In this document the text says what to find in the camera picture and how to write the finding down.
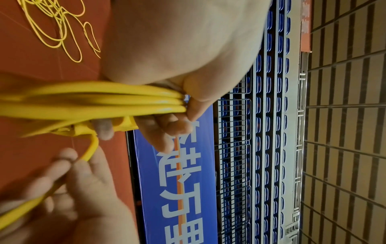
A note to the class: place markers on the person's left hand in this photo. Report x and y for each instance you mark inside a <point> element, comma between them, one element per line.
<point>187,43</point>

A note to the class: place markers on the person's right hand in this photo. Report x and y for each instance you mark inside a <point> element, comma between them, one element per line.
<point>66,205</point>

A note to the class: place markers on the blue banner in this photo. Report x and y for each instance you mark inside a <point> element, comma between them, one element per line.
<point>175,186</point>

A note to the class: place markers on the rows of blue seats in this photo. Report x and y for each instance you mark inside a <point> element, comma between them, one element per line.
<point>259,133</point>

